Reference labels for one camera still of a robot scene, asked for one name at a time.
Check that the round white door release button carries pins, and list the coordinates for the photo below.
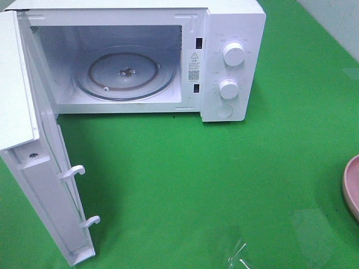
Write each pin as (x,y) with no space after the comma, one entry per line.
(224,111)

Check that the white timer knob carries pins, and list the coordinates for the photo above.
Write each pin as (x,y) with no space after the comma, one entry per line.
(228,89)

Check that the white microwave door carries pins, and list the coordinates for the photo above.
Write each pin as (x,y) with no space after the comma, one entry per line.
(32,144)

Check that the pink round plate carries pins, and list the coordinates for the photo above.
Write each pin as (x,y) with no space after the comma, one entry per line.
(350,186)

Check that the white microwave oven body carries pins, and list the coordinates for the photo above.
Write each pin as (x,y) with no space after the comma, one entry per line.
(199,30)

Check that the white upper power knob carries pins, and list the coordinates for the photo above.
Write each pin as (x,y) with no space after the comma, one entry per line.
(233,54)

